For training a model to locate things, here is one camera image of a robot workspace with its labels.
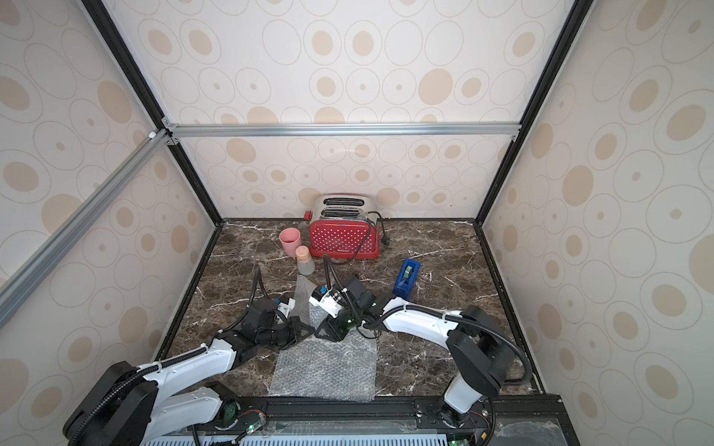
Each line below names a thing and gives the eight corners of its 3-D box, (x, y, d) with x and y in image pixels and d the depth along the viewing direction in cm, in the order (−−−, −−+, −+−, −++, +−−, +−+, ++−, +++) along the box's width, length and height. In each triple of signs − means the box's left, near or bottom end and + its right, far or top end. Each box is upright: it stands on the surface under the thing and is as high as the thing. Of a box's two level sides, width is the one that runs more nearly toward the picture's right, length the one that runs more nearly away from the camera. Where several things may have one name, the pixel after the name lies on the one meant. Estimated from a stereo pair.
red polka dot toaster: (310, 266, 107) (302, 232, 92) (316, 227, 121) (310, 191, 106) (376, 266, 107) (379, 232, 92) (375, 227, 121) (377, 191, 106)
